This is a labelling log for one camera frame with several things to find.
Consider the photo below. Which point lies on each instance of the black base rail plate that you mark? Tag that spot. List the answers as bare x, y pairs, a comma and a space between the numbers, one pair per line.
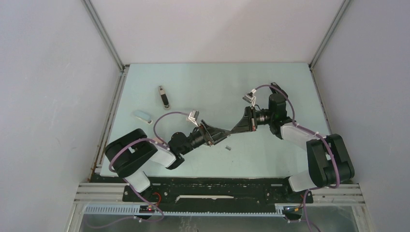
222, 195

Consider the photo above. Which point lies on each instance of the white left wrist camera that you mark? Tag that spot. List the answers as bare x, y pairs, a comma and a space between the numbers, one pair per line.
192, 117

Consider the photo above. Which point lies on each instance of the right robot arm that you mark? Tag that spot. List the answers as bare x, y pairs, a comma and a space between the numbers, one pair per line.
329, 163

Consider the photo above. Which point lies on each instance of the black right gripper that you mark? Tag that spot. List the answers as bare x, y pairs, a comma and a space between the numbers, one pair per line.
248, 123

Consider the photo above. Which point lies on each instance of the beige and black large stapler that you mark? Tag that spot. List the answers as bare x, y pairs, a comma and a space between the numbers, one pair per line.
164, 98

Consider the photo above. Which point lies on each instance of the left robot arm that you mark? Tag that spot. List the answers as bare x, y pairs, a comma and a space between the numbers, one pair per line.
130, 152

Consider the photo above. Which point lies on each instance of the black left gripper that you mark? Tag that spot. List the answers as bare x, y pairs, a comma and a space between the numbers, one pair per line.
206, 135

